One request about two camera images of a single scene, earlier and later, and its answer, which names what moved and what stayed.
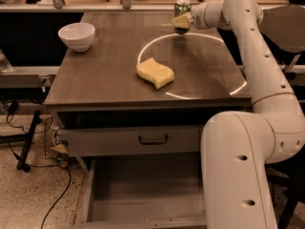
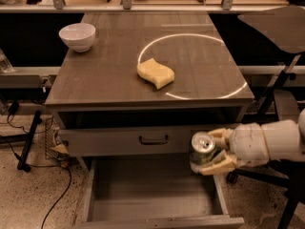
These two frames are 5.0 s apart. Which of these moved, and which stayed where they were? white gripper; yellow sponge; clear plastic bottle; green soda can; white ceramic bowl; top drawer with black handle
Moved: white gripper; green soda can
Stayed: clear plastic bottle; yellow sponge; top drawer with black handle; white ceramic bowl
